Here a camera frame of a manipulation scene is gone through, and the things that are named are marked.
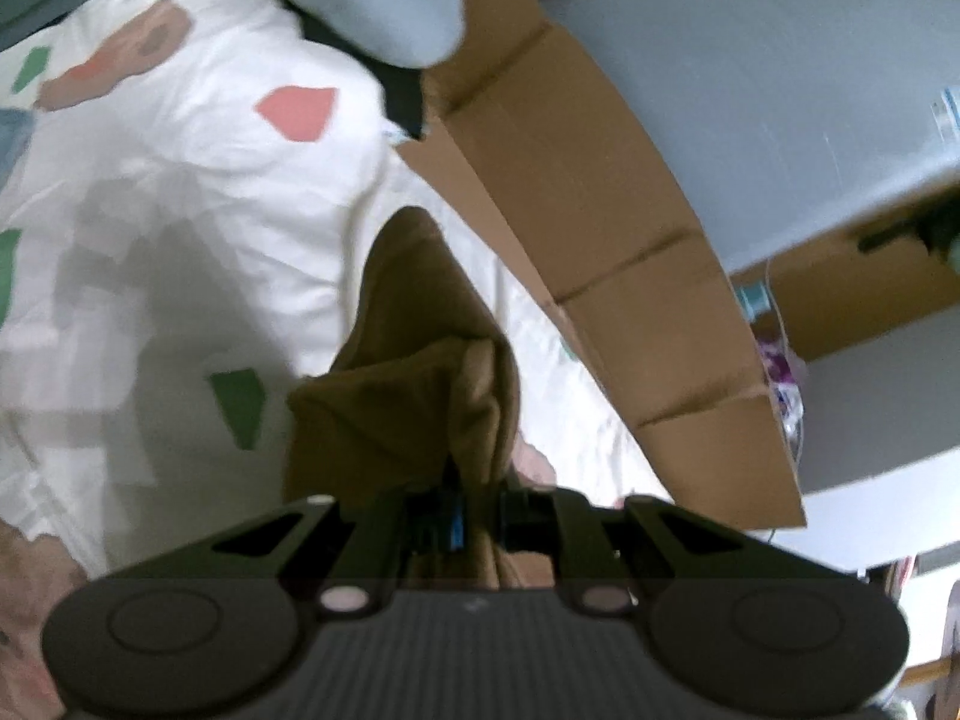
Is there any cream bear print blanket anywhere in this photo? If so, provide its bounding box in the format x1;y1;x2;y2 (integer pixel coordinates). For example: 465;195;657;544
0;0;676;691

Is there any tall brown cardboard box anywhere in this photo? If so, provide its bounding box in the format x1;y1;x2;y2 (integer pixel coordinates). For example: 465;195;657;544
750;187;960;365

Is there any folded brown cardboard sheet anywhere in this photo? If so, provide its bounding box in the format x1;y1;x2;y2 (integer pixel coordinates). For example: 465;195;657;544
394;0;807;530

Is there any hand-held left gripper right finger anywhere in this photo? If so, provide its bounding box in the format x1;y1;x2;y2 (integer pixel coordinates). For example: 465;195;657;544
496;487;818;614

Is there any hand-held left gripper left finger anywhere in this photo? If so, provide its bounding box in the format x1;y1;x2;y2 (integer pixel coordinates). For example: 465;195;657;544
187;465;464;616

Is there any blue capped detergent bottle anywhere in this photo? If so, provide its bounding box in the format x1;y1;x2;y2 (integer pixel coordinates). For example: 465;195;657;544
731;281;773;323

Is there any grey neck pillow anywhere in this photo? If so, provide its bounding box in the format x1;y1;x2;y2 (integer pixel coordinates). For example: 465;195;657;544
255;0;466;68

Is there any grey appliance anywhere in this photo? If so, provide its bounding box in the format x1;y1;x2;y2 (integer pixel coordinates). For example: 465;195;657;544
532;0;960;278

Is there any purple white detergent bag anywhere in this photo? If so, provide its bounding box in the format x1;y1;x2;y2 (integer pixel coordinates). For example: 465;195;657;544
754;337;807;458

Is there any brown printed t-shirt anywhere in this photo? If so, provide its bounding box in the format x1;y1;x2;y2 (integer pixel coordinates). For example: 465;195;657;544
283;206;560;593

